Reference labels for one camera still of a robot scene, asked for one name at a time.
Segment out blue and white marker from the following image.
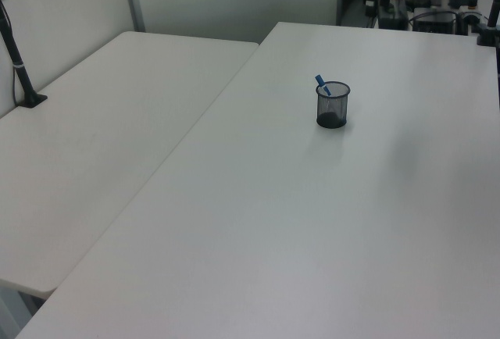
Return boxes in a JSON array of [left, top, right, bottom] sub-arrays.
[[314, 73, 338, 110]]

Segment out black mesh pen cup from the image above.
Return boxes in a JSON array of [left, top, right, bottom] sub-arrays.
[[315, 80, 352, 130]]

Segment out white side table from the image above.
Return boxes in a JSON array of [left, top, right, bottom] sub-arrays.
[[0, 30, 261, 299]]

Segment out black equipment box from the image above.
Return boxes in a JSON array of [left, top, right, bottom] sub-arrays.
[[376, 0, 409, 30]]

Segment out black clamp with pole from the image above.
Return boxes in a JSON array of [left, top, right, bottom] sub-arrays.
[[475, 0, 500, 48]]

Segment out black device with cables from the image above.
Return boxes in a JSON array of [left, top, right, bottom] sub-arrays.
[[412, 5, 459, 35]]

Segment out black camera pole stand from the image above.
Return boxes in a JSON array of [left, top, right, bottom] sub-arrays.
[[0, 0, 49, 110]]

